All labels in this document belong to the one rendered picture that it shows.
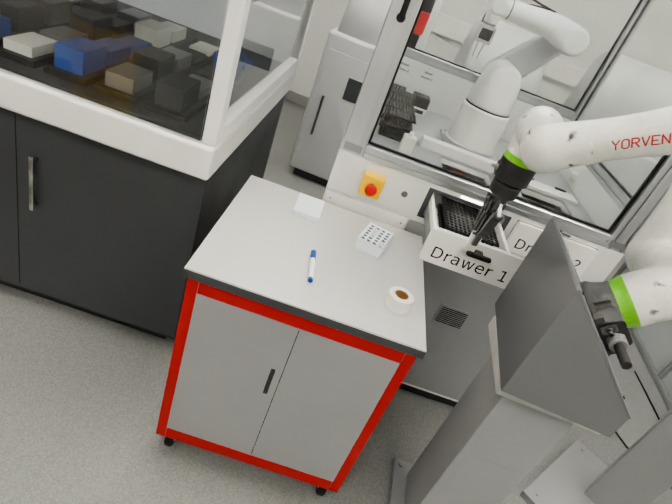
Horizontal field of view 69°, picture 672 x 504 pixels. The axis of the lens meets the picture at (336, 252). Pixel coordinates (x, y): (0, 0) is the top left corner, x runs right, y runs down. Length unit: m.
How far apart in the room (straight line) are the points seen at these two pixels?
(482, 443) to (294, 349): 0.59
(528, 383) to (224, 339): 0.76
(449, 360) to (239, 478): 0.92
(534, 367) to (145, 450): 1.21
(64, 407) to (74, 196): 0.69
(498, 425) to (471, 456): 0.15
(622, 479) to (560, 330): 1.19
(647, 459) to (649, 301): 1.00
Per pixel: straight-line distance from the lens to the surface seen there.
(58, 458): 1.79
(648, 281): 1.32
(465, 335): 2.01
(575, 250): 1.84
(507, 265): 1.50
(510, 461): 1.58
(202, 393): 1.52
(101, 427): 1.84
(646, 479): 2.25
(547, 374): 1.25
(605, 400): 1.32
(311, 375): 1.36
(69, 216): 1.88
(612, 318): 1.28
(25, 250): 2.07
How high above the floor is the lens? 1.52
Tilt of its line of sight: 32 degrees down
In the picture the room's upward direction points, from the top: 22 degrees clockwise
